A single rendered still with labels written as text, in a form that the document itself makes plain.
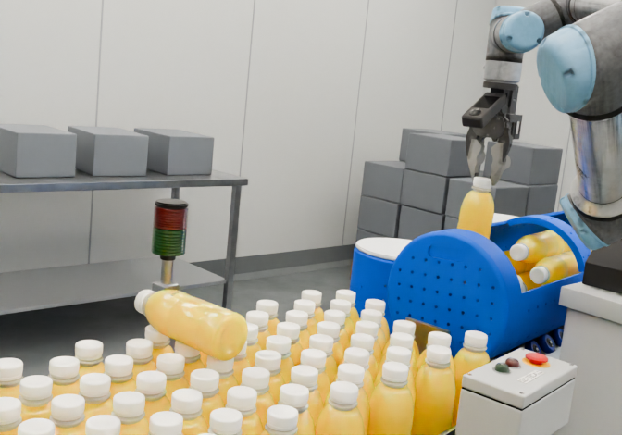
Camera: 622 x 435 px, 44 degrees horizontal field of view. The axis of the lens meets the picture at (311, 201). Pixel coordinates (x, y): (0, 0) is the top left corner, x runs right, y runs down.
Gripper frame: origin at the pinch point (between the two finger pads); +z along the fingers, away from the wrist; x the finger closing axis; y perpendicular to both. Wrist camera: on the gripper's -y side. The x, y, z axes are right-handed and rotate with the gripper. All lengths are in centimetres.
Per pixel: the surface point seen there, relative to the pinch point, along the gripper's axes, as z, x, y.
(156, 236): 15, 35, -57
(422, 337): 31.8, 0.0, -16.8
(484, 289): 20.2, -9.2, -11.2
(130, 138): 24, 255, 102
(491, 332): 28.3, -12.0, -11.3
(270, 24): -50, 312, 260
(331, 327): 24, 0, -47
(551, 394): 27, -34, -36
